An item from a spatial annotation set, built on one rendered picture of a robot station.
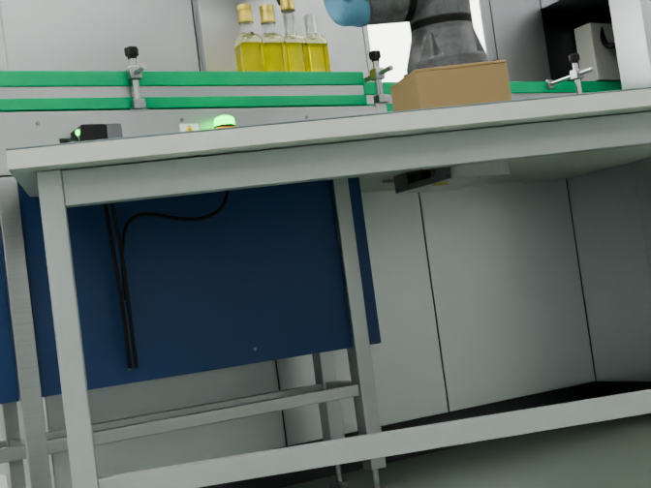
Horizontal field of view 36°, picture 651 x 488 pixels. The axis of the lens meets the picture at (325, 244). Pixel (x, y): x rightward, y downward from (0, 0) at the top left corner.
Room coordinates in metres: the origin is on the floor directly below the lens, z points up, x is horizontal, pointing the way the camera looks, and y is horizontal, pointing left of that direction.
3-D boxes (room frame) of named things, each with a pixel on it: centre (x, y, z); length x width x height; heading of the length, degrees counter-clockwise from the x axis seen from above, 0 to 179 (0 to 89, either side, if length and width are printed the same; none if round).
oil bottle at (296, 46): (2.41, 0.02, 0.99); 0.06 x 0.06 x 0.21; 31
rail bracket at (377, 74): (2.37, -0.16, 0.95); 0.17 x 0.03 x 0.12; 30
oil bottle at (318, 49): (2.44, -0.03, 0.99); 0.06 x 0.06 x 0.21; 31
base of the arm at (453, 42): (1.85, -0.27, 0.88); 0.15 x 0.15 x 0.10
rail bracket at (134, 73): (2.02, 0.33, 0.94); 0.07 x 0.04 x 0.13; 30
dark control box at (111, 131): (1.95, 0.42, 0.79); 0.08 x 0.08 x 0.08; 30
